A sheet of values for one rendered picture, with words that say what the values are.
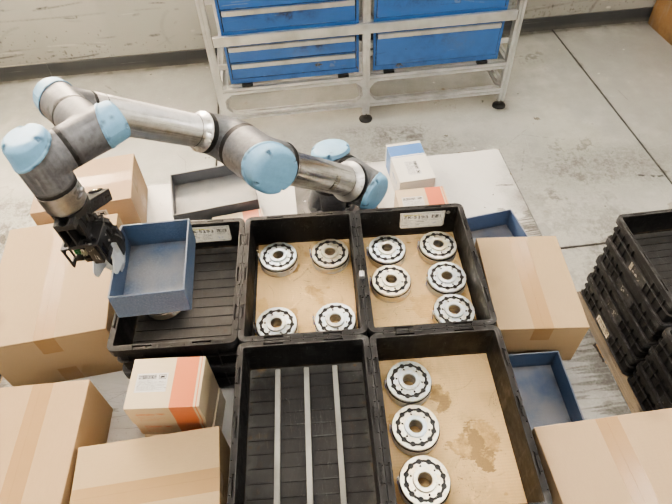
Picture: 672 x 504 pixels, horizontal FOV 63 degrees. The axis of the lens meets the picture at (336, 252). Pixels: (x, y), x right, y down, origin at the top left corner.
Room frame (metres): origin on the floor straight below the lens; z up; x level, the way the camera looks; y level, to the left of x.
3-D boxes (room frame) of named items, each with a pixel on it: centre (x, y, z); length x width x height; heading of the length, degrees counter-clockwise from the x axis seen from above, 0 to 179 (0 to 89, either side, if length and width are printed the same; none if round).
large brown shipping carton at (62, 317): (0.91, 0.74, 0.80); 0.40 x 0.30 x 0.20; 9
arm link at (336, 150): (1.28, 0.00, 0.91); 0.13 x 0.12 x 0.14; 40
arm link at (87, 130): (0.80, 0.42, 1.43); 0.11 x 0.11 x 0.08; 40
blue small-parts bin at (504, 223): (1.10, -0.47, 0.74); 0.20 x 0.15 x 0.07; 101
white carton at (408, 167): (1.43, -0.27, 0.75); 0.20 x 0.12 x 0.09; 7
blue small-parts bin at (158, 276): (0.75, 0.39, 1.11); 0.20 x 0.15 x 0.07; 5
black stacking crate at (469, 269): (0.87, -0.21, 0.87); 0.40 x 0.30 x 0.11; 1
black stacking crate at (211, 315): (0.86, 0.39, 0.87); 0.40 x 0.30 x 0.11; 1
